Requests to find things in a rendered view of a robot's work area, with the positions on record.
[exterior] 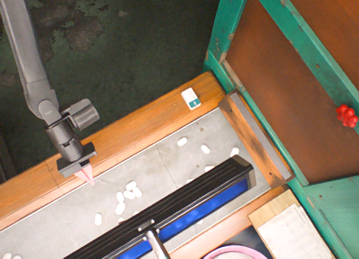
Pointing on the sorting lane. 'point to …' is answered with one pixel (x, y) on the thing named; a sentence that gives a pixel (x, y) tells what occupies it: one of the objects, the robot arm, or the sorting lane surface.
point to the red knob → (346, 116)
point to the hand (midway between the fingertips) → (92, 181)
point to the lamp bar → (173, 212)
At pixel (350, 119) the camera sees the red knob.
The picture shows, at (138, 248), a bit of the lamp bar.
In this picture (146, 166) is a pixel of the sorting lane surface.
